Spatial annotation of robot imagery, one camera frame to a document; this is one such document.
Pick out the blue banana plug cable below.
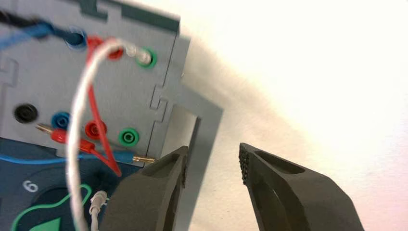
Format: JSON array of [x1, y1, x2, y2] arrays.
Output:
[[0, 20, 157, 167]]

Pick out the green rotary knob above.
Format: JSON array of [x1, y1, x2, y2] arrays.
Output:
[[9, 183, 111, 231]]

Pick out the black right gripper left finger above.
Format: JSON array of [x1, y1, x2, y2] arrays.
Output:
[[99, 146, 189, 231]]

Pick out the white banana plug cable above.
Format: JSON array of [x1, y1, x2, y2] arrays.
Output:
[[66, 38, 153, 231]]

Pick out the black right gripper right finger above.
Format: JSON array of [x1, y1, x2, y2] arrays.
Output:
[[239, 142, 366, 231]]

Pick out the red banana plug cable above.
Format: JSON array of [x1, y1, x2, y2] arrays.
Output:
[[35, 36, 124, 178]]

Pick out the dark blue grey task box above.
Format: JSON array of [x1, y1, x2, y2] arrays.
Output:
[[0, 0, 224, 231]]

